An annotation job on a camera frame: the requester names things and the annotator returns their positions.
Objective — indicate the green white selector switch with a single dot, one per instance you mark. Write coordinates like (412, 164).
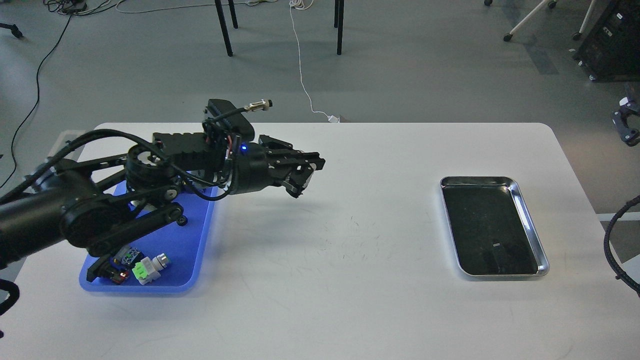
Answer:
(148, 269)

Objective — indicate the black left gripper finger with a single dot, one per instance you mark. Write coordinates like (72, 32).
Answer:
(311, 160)
(292, 188)

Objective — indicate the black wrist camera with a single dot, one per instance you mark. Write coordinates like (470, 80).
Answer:
(223, 119)

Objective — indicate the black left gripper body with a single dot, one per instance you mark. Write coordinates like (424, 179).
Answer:
(262, 164)

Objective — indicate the silver metal tray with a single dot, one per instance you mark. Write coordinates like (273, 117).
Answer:
(493, 234)

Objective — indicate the blue plastic tray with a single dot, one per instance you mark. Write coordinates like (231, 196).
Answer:
(184, 246)

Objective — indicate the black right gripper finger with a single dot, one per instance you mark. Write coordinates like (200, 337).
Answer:
(628, 106)

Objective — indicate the black equipment case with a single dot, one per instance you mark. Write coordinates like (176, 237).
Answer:
(611, 50)

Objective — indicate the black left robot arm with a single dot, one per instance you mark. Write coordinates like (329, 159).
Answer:
(108, 188)

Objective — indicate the red emergency stop switch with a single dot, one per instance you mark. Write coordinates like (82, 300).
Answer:
(117, 265)

